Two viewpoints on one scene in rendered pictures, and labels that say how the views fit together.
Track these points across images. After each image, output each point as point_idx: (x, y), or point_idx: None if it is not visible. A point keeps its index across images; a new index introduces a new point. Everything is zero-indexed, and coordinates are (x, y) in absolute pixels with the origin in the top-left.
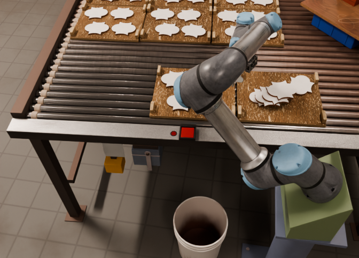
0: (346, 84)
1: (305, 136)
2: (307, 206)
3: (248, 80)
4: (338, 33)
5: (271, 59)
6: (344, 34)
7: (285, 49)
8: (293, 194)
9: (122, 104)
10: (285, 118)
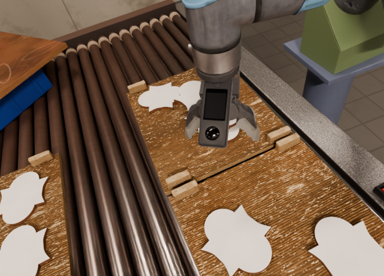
0: (131, 70)
1: (250, 70)
2: (379, 5)
3: (187, 161)
4: (24, 94)
5: (101, 161)
6: (30, 84)
7: (65, 155)
8: (367, 28)
9: None
10: (240, 89)
